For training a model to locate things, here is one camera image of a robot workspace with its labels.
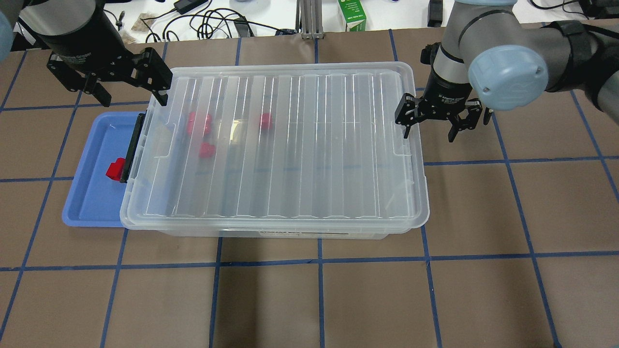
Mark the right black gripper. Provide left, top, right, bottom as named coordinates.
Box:
left=394, top=43, right=484, bottom=143

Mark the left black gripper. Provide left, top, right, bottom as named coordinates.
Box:
left=34, top=10, right=173, bottom=107

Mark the red block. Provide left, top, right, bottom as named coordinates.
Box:
left=186, top=112, right=213, bottom=136
left=259, top=113, right=273, bottom=130
left=198, top=142, right=217, bottom=159
left=105, top=157, right=126, bottom=182

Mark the clear plastic storage box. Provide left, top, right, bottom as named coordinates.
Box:
left=121, top=62, right=430, bottom=240

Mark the clear plastic box lid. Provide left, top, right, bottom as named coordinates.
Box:
left=121, top=62, right=430, bottom=232

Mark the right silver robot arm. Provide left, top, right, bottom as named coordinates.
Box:
left=394, top=0, right=619, bottom=142

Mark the red block in box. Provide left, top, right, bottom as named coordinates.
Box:
left=186, top=112, right=213, bottom=136
left=259, top=113, right=273, bottom=130
left=198, top=142, right=217, bottom=159

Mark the black power adapter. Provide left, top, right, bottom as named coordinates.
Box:
left=173, top=0, right=209, bottom=15

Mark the blue plastic tray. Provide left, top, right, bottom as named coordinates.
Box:
left=62, top=112, right=139, bottom=228

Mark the green white milk carton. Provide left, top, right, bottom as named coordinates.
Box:
left=337, top=0, right=368, bottom=32

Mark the black box latch handle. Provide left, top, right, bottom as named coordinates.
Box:
left=119, top=112, right=147, bottom=184

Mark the aluminium frame post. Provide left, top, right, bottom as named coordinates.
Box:
left=296, top=0, right=324, bottom=40

